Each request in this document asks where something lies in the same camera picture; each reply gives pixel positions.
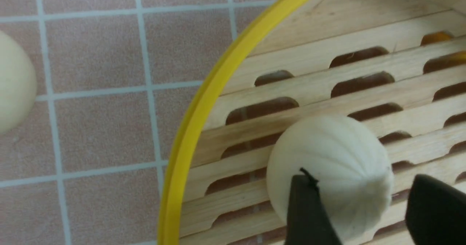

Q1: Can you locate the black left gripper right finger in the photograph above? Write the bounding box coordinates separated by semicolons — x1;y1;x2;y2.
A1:
406;175;466;245

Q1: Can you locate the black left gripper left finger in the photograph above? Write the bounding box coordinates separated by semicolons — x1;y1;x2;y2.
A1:
284;168;342;245

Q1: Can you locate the pink checkered tablecloth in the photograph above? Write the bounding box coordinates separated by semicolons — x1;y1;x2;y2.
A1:
0;0;303;245

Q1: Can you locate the yellow-rimmed bamboo steamer tray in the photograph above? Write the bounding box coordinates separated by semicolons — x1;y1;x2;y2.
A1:
157;0;465;245

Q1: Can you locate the white bun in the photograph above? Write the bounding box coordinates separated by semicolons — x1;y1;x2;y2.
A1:
0;31;37;134
266;115;394;242

